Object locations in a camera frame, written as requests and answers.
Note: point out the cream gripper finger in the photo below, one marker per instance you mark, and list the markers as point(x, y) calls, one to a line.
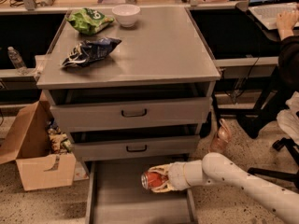
point(166, 187)
point(160, 169)

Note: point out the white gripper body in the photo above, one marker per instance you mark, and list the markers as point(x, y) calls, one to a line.
point(177, 175)

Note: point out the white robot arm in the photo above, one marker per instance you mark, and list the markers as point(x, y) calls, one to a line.
point(215, 169)

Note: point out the middle drawer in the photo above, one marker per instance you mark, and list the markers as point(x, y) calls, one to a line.
point(135, 148)

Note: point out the drawer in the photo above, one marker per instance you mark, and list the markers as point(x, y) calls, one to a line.
point(135, 114)
point(135, 148)
point(116, 195)

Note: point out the bottom drawer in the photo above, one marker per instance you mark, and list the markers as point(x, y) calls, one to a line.
point(116, 195)

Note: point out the grey drawer cabinet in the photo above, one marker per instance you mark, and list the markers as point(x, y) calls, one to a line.
point(161, 58)

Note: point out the top drawer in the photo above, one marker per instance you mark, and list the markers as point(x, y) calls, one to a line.
point(135, 114)

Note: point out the person's hand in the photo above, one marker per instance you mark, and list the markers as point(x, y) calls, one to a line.
point(286, 22)

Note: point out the black office chair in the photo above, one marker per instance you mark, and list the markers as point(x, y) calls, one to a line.
point(293, 150)

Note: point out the snack packets in box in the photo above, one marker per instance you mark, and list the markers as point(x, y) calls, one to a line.
point(59, 142)

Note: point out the cardboard box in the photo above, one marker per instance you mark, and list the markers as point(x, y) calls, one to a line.
point(28, 144)

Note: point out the blue chip bag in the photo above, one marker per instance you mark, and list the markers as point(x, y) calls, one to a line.
point(87, 52)

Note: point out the person in black clothes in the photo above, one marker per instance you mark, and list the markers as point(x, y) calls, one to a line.
point(285, 83)

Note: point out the white bowl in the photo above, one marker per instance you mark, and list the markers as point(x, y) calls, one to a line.
point(126, 15)

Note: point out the green chip bag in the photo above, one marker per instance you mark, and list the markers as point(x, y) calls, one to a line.
point(89, 21)

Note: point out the clear water bottle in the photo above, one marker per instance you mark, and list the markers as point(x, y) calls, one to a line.
point(17, 61)

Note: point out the laptop computer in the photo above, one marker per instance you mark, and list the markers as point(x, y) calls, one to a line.
point(265, 11)

